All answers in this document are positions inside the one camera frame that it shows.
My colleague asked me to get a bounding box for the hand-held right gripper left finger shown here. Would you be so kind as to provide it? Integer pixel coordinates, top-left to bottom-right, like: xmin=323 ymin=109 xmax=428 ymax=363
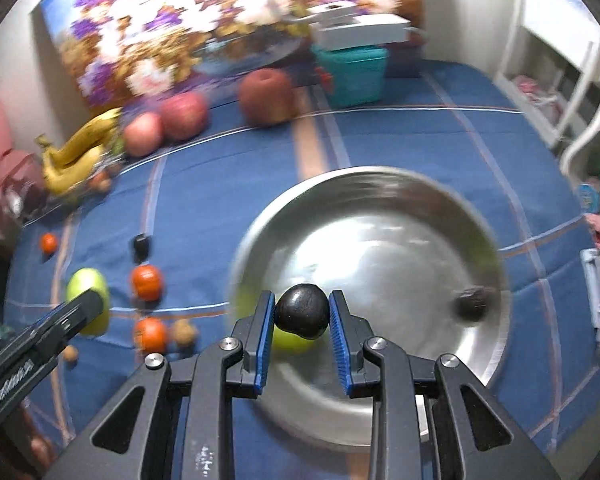
xmin=45 ymin=290 xmax=276 ymax=480

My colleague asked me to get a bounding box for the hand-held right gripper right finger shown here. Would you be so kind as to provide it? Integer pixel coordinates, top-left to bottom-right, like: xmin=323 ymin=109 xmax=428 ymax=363
xmin=328 ymin=289 xmax=562 ymax=480

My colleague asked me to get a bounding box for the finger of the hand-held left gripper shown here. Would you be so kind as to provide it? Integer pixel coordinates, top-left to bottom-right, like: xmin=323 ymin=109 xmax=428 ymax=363
xmin=29 ymin=290 xmax=106 ymax=350

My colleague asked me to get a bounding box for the dark purple plum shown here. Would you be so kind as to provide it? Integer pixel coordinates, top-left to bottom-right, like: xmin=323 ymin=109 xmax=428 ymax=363
xmin=275 ymin=283 xmax=330 ymax=341

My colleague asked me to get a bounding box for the round metal bowl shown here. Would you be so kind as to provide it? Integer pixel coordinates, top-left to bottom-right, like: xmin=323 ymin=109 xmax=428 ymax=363
xmin=227 ymin=165 xmax=512 ymax=454

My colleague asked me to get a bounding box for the green fruit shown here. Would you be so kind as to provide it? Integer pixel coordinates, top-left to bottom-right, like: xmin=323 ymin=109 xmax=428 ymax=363
xmin=271 ymin=327 xmax=318 ymax=356

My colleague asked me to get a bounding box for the large green pear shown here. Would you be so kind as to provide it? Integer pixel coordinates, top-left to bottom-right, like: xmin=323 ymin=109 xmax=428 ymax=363
xmin=65 ymin=267 xmax=112 ymax=337

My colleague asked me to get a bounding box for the orange persimmon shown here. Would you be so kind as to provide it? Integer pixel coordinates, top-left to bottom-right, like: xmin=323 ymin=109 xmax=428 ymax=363
xmin=130 ymin=265 xmax=165 ymax=302
xmin=133 ymin=317 xmax=170 ymax=354

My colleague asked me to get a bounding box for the brown walnut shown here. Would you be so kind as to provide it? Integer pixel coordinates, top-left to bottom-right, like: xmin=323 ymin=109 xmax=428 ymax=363
xmin=173 ymin=321 xmax=199 ymax=347

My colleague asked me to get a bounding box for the dark round fruit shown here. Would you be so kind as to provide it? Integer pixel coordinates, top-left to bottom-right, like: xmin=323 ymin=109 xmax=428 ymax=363
xmin=454 ymin=287 xmax=492 ymax=323

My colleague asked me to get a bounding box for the yellow banana bunch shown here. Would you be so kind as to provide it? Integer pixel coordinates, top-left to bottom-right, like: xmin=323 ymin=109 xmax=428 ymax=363
xmin=36 ymin=107 xmax=123 ymax=196

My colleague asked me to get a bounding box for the pink bag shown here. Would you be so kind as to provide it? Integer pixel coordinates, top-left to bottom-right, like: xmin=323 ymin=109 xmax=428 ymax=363
xmin=0 ymin=95 xmax=48 ymax=241

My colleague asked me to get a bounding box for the pink apple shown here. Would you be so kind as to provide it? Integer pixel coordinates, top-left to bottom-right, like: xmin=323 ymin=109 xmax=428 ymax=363
xmin=123 ymin=112 xmax=163 ymax=157

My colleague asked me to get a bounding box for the blue plaid bedsheet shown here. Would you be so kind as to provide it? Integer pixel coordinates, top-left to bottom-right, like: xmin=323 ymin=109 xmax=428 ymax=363
xmin=2 ymin=57 xmax=600 ymax=480

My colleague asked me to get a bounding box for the large dark red apple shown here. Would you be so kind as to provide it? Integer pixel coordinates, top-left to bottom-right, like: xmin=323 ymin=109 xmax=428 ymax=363
xmin=238 ymin=68 xmax=297 ymax=126

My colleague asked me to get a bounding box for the teal plastic basket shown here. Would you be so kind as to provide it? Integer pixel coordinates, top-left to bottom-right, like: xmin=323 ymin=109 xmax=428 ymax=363
xmin=312 ymin=45 xmax=388 ymax=108

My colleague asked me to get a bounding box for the white box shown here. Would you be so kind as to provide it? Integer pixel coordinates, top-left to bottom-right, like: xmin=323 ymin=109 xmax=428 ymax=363
xmin=307 ymin=4 xmax=412 ymax=52

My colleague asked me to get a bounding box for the white shelf unit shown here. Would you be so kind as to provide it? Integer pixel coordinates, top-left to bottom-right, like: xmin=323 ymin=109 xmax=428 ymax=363
xmin=495 ymin=0 xmax=600 ymax=148

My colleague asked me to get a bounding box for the floral printed wall cloth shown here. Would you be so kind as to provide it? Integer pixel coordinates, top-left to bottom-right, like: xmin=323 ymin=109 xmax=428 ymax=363
xmin=39 ymin=0 xmax=423 ymax=108

